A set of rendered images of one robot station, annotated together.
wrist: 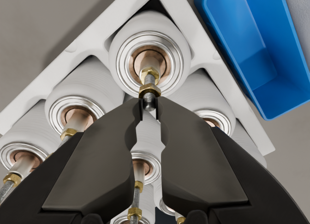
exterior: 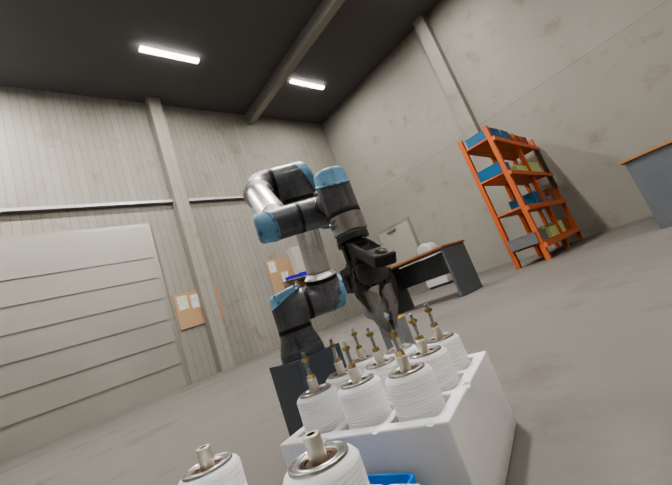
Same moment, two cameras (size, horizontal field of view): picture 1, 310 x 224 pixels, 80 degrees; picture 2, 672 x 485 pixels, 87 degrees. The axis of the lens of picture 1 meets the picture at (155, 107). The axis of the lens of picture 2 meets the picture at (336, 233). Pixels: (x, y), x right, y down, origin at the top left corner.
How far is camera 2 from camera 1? 0.67 m
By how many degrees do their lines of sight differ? 73
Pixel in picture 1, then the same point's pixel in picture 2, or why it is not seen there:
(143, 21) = (422, 373)
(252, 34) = not seen: outside the picture
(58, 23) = (542, 456)
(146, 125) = not seen: hidden behind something
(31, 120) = (456, 353)
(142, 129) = not seen: hidden behind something
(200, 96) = (371, 389)
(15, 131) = (453, 340)
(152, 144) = (380, 372)
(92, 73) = (441, 378)
